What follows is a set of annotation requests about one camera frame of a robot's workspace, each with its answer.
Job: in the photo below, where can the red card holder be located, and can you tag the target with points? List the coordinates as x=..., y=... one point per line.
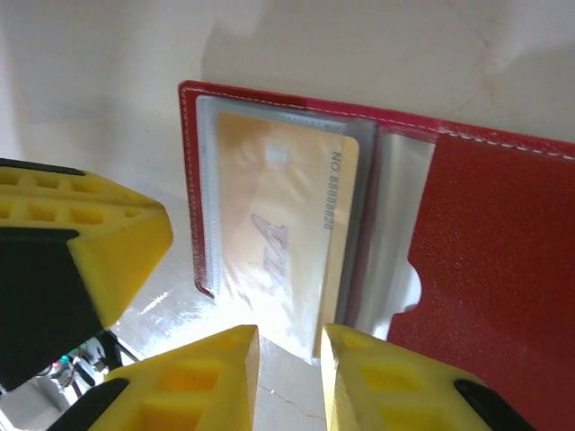
x=494, y=247

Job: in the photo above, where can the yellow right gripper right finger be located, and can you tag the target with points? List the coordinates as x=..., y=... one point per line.
x=386, y=395

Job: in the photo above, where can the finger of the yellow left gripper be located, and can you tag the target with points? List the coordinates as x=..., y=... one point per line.
x=67, y=182
x=117, y=260

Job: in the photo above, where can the gold credit card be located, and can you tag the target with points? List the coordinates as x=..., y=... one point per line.
x=278, y=202

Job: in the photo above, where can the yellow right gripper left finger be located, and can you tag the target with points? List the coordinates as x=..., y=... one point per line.
x=202, y=395

